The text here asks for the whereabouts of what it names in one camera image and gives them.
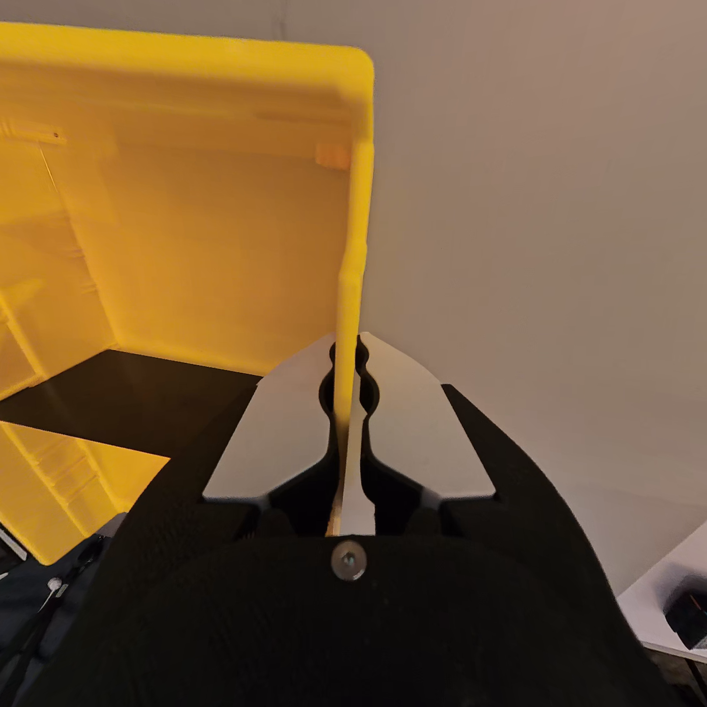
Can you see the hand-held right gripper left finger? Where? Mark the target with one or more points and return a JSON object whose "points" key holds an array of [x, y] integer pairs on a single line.
{"points": [[276, 442]]}

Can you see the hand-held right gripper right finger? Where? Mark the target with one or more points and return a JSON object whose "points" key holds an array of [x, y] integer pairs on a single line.
{"points": [[420, 442]]}

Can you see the yellow plastic bin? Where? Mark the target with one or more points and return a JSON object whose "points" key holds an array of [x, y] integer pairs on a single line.
{"points": [[165, 221]]}

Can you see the small black box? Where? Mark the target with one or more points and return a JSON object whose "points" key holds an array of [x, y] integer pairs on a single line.
{"points": [[690, 618]]}

